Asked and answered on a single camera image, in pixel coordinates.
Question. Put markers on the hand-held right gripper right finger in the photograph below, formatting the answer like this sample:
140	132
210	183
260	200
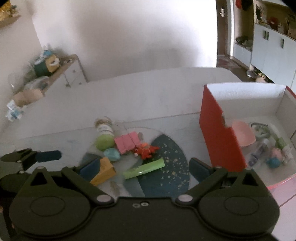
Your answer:
198	169

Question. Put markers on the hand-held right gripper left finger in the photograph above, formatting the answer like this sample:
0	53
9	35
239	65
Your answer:
90	169

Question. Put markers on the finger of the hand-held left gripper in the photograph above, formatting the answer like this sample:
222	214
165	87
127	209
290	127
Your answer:
48	156

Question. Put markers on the yellow box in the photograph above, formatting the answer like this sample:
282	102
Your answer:
105	172

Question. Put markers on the red cardboard box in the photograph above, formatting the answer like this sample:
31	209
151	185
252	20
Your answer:
219	143

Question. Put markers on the pink bowl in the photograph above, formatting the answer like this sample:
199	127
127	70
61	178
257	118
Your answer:
244	134

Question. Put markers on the small clear bottle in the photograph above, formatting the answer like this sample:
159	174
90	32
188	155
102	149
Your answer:
259	153

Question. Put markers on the small white toy figure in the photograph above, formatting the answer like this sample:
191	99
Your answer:
259	129

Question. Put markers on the blue and pink toy figure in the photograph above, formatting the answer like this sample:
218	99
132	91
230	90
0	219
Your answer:
274	158

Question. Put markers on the white and green pen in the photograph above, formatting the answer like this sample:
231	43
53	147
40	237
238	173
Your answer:
280	141

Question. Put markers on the teal round toy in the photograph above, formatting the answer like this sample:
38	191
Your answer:
112	154

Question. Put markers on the light green ball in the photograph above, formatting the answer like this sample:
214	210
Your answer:
105	142

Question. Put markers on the small glass jar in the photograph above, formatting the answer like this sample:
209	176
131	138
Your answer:
104	127

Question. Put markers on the pink block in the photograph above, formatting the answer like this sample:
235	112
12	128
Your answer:
126	142

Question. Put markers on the green stick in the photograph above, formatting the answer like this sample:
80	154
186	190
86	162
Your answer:
144	169

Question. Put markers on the red toy figure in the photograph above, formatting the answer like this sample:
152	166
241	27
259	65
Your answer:
146	151

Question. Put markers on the brown cardboard box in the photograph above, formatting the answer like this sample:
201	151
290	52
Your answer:
27	96

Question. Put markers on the wooden sideboard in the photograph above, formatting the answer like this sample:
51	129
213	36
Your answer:
71	71

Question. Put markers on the dark green tissue box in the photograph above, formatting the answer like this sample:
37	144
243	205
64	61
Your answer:
42	67

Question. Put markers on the patterned rug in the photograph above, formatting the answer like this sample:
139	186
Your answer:
227	62

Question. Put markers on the white base cabinet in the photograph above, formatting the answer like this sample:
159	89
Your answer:
272	55

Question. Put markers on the brown door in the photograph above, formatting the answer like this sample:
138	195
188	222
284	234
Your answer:
224	32

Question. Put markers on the yellow ornament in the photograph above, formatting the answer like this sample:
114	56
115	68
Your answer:
7	11

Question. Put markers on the red hanging cloth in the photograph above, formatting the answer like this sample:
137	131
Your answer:
238	3

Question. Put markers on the dark hanging cloth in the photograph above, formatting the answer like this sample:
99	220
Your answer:
246	4

